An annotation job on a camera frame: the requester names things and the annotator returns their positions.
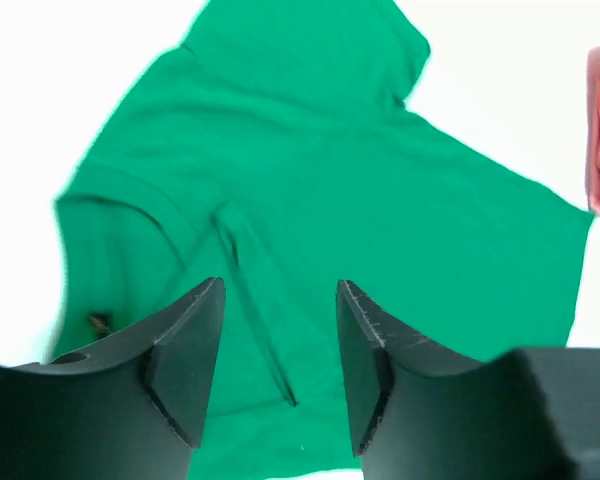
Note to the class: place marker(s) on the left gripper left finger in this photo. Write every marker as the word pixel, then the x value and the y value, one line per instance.
pixel 129 406

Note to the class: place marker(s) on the pink folded t shirt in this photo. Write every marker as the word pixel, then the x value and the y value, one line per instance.
pixel 593 143

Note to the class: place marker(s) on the green t shirt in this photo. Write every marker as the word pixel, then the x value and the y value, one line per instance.
pixel 272 148

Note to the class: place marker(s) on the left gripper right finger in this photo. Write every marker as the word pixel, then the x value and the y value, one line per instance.
pixel 419 410

